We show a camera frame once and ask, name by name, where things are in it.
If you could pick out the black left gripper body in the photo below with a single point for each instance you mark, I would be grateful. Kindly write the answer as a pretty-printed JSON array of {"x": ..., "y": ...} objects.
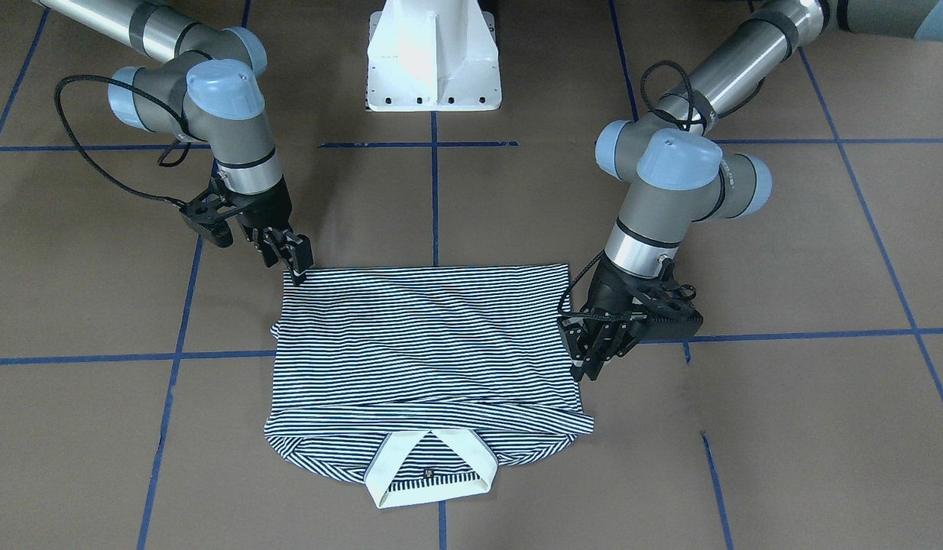
[{"x": 610, "y": 293}]

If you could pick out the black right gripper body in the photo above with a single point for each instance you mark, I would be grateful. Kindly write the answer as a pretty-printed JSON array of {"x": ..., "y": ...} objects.
[{"x": 270, "y": 208}]

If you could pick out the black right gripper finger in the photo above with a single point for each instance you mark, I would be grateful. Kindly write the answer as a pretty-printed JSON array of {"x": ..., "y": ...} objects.
[
  {"x": 298, "y": 256},
  {"x": 271, "y": 245}
]

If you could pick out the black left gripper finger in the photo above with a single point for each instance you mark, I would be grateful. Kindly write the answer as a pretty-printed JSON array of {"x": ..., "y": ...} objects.
[{"x": 590, "y": 351}]

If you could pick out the navy white striped polo shirt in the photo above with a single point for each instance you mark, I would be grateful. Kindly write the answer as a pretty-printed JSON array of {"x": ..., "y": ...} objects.
[{"x": 420, "y": 383}]

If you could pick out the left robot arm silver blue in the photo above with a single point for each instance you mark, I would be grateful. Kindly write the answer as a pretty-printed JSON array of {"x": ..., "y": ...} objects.
[{"x": 676, "y": 176}]

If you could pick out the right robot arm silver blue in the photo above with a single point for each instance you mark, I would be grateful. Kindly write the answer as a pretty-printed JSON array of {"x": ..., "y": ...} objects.
[{"x": 204, "y": 90}]

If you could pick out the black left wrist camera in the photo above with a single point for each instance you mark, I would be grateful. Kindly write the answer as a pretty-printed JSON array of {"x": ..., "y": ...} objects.
[{"x": 670, "y": 313}]

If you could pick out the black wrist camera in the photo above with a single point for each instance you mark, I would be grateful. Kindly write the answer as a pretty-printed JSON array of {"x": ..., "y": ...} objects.
[
  {"x": 670, "y": 313},
  {"x": 207, "y": 215}
]

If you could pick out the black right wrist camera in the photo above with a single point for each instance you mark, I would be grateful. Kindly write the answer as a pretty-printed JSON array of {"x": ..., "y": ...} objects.
[{"x": 207, "y": 215}]

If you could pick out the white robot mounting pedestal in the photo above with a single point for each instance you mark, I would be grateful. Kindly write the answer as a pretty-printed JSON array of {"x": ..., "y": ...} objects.
[{"x": 433, "y": 56}]

